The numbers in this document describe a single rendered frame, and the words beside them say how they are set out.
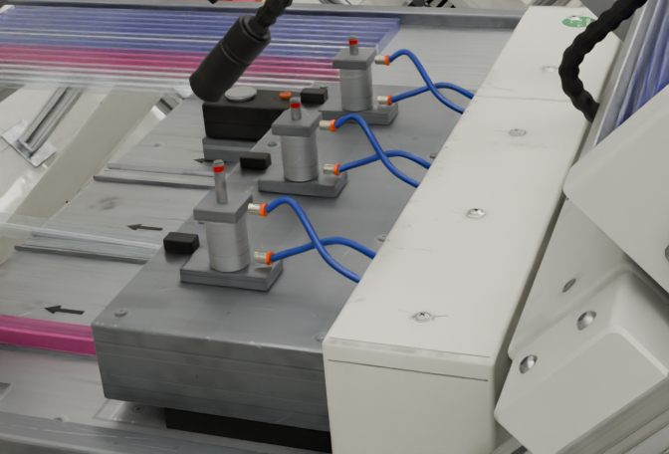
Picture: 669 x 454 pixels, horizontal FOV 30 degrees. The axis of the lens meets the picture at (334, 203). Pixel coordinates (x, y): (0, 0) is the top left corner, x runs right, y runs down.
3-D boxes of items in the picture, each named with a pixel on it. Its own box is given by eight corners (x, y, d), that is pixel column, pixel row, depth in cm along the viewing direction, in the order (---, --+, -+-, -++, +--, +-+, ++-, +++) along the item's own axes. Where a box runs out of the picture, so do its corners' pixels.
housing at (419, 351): (341, 575, 63) (319, 339, 57) (529, 166, 104) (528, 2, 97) (499, 604, 60) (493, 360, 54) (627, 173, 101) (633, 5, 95)
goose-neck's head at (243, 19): (180, 84, 58) (235, 19, 55) (196, 70, 59) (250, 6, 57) (209, 111, 58) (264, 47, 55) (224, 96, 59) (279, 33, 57)
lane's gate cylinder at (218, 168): (215, 203, 65) (209, 163, 64) (219, 198, 65) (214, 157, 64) (225, 204, 64) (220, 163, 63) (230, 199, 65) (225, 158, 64)
